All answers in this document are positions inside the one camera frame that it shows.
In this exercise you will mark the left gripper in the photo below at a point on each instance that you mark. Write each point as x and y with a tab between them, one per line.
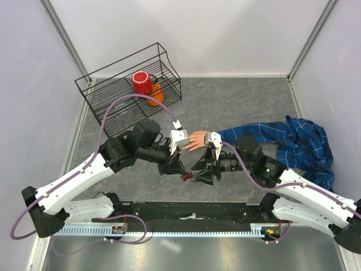
172	164

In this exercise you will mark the black wire rack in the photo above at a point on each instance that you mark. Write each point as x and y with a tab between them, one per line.
106	84

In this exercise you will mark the clear glass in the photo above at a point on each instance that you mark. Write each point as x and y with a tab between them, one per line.
124	114

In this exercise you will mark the red nail polish bottle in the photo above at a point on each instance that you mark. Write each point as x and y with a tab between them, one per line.
186	177

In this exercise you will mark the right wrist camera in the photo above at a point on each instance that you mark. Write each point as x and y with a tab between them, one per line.
213	140

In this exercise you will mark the slotted cable duct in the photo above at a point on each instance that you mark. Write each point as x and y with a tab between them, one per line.
111	231

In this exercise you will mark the mannequin hand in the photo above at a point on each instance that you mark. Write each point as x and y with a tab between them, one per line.
197	140

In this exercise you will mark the red cup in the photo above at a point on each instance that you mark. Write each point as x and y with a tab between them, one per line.
142	83

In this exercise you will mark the blue plaid shirt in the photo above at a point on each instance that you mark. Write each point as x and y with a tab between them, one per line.
301	144

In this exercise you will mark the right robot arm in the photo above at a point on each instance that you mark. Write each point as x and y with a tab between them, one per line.
289	196

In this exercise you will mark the orange cup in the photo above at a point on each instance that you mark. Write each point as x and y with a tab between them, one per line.
157	94

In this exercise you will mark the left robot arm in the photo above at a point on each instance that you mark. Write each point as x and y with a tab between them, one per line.
53	206

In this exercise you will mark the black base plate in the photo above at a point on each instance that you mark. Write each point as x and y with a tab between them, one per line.
197	216

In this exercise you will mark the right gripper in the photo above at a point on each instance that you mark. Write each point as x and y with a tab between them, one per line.
210	166

